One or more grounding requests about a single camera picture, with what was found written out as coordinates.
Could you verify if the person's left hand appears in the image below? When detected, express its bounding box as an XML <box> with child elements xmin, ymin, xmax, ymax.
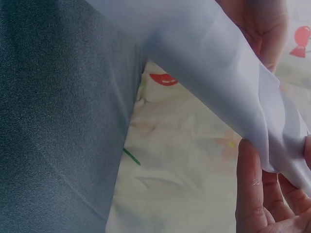
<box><xmin>215</xmin><ymin>0</ymin><xmax>289</xmax><ymax>75</ymax></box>

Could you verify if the person's right hand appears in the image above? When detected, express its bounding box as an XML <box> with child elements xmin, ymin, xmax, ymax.
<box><xmin>235</xmin><ymin>134</ymin><xmax>311</xmax><ymax>233</ymax></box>

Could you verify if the white cloth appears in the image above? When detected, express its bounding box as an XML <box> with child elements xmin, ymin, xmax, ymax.
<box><xmin>86</xmin><ymin>0</ymin><xmax>311</xmax><ymax>198</ymax></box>

